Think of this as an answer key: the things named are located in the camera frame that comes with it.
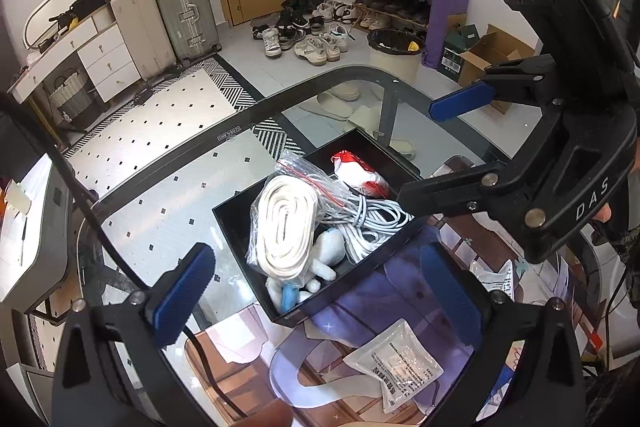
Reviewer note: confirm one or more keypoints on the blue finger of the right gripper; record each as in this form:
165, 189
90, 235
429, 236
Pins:
454, 104
453, 194

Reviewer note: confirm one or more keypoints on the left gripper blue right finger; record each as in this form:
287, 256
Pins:
547, 387

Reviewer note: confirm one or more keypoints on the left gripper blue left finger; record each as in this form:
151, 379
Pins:
111, 369

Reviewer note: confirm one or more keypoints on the red balloon glue bag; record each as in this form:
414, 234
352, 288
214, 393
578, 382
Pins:
359, 176

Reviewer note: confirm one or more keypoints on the white plush toy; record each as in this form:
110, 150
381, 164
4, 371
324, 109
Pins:
328, 251

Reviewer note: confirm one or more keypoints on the white medicine sachet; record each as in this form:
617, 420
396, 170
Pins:
399, 362
502, 280

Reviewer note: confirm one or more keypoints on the person's right hand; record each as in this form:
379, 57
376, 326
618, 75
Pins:
599, 235

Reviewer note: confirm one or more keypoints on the white trash bin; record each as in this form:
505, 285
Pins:
397, 52

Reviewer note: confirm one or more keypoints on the open cardboard box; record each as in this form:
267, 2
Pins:
495, 47

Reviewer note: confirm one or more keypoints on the purple yoga mat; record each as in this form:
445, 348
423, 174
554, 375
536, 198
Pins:
444, 14

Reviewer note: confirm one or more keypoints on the white coffee table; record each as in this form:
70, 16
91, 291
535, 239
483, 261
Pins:
35, 246

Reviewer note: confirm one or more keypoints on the black umbrella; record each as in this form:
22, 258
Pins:
306, 6

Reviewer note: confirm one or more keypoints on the white sneaker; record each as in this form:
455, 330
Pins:
271, 40

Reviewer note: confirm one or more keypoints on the woven laundry basket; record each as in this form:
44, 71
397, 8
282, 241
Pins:
72, 94

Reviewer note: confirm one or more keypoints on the silver suitcase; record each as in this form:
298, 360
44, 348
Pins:
191, 28

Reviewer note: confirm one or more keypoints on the white drawer desk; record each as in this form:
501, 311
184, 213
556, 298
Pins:
97, 49

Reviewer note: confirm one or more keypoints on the beige suitcase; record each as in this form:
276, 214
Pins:
145, 36

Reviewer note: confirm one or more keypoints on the oval white mirror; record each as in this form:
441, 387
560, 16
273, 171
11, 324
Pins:
42, 22

